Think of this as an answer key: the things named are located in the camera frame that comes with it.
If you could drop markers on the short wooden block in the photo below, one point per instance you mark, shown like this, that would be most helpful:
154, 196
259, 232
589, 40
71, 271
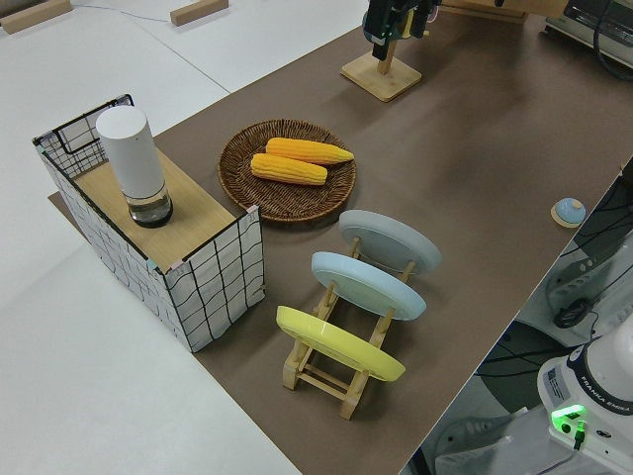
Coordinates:
198, 11

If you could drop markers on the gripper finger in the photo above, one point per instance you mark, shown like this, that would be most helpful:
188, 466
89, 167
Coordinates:
382, 49
421, 22

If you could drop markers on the light blue plate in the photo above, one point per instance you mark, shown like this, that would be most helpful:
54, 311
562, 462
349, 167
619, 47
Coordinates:
366, 284

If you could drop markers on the yellow corn cob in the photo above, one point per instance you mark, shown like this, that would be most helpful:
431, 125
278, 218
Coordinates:
289, 169
311, 151

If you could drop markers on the yellow plate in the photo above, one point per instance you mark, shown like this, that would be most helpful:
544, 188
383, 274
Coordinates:
336, 341

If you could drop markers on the long wooden block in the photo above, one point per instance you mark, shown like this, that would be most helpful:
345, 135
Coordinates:
34, 15

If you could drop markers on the small blue dome bell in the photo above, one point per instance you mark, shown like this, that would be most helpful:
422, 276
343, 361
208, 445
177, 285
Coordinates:
569, 213

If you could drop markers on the white toaster oven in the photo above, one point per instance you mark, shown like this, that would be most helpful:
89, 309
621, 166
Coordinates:
578, 15

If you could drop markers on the dark blue mug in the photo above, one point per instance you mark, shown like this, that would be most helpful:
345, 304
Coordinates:
367, 22

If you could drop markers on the light wooden cabinet box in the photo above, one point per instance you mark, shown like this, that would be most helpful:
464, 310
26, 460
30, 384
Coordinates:
494, 12

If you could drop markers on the grey plate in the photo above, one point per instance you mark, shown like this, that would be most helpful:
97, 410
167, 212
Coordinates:
390, 237

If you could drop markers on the white cylinder bottle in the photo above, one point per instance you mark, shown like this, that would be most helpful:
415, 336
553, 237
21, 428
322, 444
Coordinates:
131, 158

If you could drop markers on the brown table mat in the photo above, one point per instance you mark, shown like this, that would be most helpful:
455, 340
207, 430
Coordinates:
470, 148

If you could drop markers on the wooden plate rack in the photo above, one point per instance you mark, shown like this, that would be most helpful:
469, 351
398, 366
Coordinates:
321, 383

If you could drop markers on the brown wicker basket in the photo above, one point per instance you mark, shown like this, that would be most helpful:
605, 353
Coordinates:
287, 203

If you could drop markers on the wooden mug rack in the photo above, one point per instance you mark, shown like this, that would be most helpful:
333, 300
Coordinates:
381, 81

